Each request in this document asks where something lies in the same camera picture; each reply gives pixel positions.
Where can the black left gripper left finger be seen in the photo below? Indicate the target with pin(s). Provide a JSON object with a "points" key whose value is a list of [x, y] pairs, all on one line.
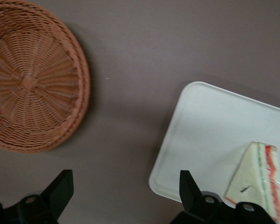
{"points": [[58, 193]]}

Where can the triangle sandwich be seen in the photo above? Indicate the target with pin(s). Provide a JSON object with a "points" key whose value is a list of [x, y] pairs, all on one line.
{"points": [[252, 170]]}

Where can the cream rectangular plastic tray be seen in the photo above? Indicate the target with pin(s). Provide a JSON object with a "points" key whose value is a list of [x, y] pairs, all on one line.
{"points": [[207, 130]]}

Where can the brown round wicker basket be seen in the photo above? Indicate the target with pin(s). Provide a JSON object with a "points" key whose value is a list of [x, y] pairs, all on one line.
{"points": [[32, 79]]}

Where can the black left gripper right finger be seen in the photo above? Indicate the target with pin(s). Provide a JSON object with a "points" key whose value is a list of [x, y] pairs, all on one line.
{"points": [[191, 200]]}

